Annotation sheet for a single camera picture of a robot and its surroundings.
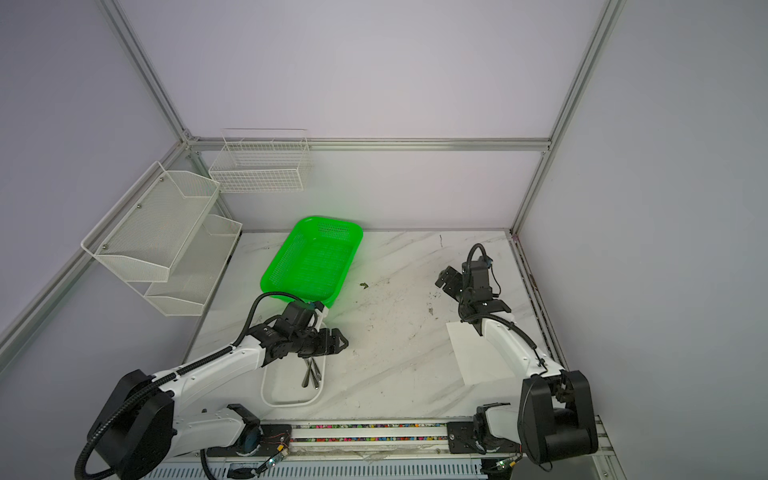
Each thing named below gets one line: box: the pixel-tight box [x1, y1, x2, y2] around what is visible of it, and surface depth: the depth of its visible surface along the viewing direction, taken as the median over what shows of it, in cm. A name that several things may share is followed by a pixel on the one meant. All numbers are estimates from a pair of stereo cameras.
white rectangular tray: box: [261, 353, 327, 408], surface depth 84 cm
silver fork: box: [301, 358, 313, 388], surface depth 85 cm
